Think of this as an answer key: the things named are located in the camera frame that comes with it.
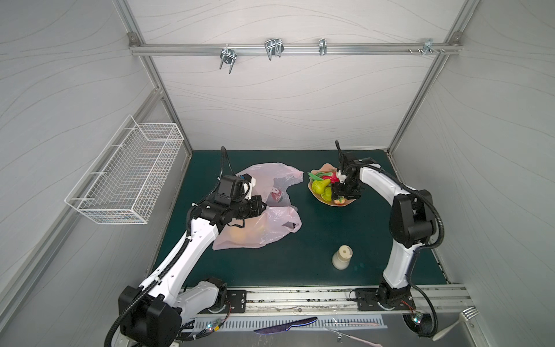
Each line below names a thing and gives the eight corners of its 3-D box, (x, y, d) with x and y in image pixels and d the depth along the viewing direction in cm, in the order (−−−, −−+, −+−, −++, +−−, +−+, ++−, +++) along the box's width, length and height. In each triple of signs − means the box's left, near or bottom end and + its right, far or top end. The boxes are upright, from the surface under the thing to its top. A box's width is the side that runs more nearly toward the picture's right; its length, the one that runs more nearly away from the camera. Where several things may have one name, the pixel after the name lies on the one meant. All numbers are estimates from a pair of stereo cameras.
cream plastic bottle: (333, 269, 82) (338, 260, 74) (331, 254, 85) (336, 244, 77) (347, 270, 82) (355, 261, 74) (345, 254, 85) (351, 244, 77)
